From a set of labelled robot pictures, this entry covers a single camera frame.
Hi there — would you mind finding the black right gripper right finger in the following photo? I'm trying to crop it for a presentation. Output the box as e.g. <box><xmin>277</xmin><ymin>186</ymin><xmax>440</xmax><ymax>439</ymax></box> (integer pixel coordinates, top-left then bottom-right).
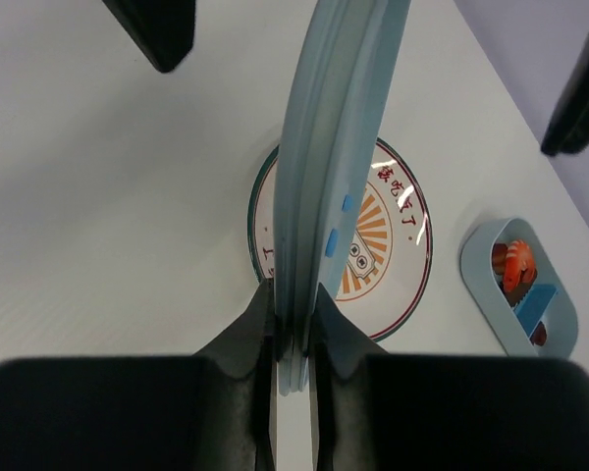
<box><xmin>309</xmin><ymin>289</ymin><xmax>589</xmax><ymax>470</ymax></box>

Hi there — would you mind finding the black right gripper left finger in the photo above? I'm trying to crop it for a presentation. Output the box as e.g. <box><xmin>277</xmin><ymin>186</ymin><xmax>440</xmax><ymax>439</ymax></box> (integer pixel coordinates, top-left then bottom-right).
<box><xmin>0</xmin><ymin>281</ymin><xmax>276</xmax><ymax>470</ymax></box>

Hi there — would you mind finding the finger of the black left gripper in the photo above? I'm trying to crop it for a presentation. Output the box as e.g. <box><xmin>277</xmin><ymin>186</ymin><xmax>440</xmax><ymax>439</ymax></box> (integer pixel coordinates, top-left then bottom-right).
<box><xmin>103</xmin><ymin>0</ymin><xmax>196</xmax><ymax>74</ymax></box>
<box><xmin>541</xmin><ymin>34</ymin><xmax>589</xmax><ymax>156</ymax></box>

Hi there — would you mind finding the red braised meat slice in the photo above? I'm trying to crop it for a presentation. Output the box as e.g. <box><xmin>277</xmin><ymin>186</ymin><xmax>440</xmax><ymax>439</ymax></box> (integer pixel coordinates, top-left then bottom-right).
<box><xmin>491</xmin><ymin>242</ymin><xmax>508</xmax><ymax>276</ymax></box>

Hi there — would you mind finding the red shrimp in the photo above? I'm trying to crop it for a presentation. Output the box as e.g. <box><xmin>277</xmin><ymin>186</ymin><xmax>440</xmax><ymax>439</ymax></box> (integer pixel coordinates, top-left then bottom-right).
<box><xmin>503</xmin><ymin>239</ymin><xmax>537</xmax><ymax>293</ymax></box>

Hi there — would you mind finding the dark sea cucumber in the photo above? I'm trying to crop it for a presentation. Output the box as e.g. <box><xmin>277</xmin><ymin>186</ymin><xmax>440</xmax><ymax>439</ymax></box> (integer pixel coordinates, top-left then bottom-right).
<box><xmin>503</xmin><ymin>282</ymin><xmax>533</xmax><ymax>308</ymax></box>

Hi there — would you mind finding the dark red sausage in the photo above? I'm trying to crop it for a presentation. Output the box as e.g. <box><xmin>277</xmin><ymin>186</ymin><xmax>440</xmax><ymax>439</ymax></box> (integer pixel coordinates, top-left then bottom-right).
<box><xmin>530</xmin><ymin>322</ymin><xmax>548</xmax><ymax>346</ymax></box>

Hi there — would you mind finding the light blue lunch box lid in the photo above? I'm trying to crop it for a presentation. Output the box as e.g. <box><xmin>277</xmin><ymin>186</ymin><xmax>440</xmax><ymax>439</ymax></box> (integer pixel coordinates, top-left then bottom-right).
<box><xmin>273</xmin><ymin>1</ymin><xmax>410</xmax><ymax>395</ymax></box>

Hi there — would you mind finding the light blue lunch box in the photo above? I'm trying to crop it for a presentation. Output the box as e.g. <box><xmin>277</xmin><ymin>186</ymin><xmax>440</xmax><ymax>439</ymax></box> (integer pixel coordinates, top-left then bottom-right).
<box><xmin>460</xmin><ymin>218</ymin><xmax>578</xmax><ymax>358</ymax></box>

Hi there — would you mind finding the round printed ceramic plate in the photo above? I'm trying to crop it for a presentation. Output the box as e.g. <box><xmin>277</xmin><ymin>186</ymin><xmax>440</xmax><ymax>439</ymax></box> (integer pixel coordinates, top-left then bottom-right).
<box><xmin>246</xmin><ymin>136</ymin><xmax>434</xmax><ymax>342</ymax></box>

